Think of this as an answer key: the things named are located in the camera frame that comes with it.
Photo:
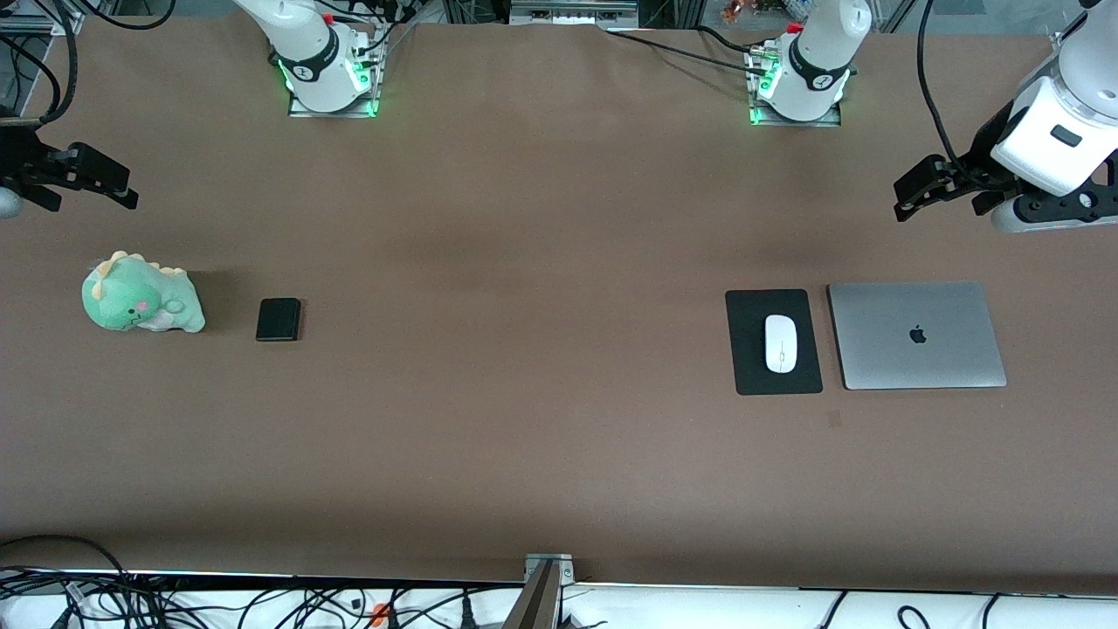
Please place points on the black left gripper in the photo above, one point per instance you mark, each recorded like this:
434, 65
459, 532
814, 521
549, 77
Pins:
988, 143

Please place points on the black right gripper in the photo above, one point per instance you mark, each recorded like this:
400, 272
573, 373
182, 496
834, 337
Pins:
19, 162

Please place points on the black phone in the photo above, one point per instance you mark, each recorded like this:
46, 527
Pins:
279, 320

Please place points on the white computer mouse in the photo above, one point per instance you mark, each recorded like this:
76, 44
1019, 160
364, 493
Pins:
781, 344

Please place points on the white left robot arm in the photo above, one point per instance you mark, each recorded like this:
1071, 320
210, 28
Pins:
1061, 114

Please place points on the black mouse pad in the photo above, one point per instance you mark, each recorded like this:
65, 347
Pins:
747, 367

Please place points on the green dinosaur plush toy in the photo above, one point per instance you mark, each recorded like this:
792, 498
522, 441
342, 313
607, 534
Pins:
140, 297

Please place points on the silver laptop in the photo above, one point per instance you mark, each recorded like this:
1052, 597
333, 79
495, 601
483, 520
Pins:
917, 335

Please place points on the grey metal box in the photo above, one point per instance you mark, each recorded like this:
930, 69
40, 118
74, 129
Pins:
572, 10

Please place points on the aluminium frame rail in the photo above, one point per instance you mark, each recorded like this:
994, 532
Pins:
35, 24

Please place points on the metal corner bracket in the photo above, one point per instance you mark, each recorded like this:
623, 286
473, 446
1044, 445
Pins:
1060, 40

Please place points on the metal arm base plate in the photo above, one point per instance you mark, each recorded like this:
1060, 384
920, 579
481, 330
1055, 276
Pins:
828, 120
301, 110

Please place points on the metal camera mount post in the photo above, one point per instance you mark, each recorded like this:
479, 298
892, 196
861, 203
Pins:
543, 594

